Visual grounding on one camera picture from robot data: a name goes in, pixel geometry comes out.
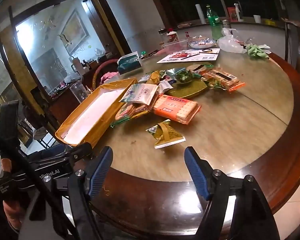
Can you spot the pink cloth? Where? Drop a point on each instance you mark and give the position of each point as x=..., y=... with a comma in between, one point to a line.
x=109, y=77

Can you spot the gold wrapper snack packet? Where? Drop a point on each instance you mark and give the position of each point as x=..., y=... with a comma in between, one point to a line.
x=166, y=133

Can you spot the person's left hand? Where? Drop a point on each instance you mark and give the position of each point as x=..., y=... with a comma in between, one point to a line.
x=13, y=215

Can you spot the white cup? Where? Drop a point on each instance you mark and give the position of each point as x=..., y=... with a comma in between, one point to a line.
x=257, y=19

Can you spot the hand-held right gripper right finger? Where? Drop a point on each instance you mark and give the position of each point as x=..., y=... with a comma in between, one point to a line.
x=197, y=172

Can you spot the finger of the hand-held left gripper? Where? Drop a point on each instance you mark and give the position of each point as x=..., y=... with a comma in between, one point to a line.
x=50, y=151
x=78, y=153

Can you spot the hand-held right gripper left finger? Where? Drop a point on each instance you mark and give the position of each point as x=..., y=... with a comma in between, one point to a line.
x=100, y=172

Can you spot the round cookie packet green label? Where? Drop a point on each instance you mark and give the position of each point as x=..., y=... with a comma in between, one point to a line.
x=130, y=112

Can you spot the red box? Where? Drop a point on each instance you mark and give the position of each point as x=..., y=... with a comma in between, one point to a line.
x=231, y=13

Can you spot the clear plastic container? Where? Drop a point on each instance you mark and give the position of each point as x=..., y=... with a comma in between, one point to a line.
x=175, y=45

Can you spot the white plastic bag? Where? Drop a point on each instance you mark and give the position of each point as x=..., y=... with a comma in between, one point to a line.
x=230, y=43

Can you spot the green cloth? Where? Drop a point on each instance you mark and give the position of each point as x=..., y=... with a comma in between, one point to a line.
x=256, y=51

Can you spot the gold cardboard tray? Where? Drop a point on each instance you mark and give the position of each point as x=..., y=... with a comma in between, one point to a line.
x=95, y=115

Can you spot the steel thermos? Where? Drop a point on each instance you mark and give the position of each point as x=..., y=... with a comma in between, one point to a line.
x=226, y=23

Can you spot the white spray bottle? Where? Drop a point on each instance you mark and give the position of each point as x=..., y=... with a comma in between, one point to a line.
x=238, y=12

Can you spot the white printed snack packet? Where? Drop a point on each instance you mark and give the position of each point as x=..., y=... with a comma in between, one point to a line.
x=166, y=86

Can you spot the small red bottle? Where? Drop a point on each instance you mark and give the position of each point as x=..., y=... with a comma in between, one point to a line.
x=187, y=36

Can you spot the red white jar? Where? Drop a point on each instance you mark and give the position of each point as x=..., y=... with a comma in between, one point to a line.
x=172, y=37

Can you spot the dark green tissue pack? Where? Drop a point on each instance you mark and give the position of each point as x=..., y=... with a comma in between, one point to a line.
x=128, y=62

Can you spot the printed flyer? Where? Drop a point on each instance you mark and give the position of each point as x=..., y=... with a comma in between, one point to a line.
x=180, y=56

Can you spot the gold round turntable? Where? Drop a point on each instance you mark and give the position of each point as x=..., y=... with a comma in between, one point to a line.
x=190, y=90

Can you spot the dark label cracker packet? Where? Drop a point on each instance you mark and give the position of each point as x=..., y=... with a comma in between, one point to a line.
x=198, y=68

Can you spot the blue patterned plate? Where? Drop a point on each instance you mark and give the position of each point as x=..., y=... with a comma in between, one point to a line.
x=202, y=45

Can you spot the white blue snack packet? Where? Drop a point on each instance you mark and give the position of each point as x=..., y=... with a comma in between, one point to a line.
x=140, y=93

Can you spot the orange cracker packet dark stripe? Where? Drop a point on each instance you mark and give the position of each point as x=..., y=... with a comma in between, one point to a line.
x=223, y=78

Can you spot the large orange cracker packet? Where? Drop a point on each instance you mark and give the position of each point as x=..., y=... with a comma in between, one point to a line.
x=176, y=108

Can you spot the white jug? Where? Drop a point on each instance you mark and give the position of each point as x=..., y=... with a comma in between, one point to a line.
x=77, y=66

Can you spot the green plastic bottle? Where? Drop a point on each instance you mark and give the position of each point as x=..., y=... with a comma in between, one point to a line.
x=214, y=25

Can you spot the black pen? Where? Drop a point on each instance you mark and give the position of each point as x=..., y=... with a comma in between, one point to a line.
x=192, y=56

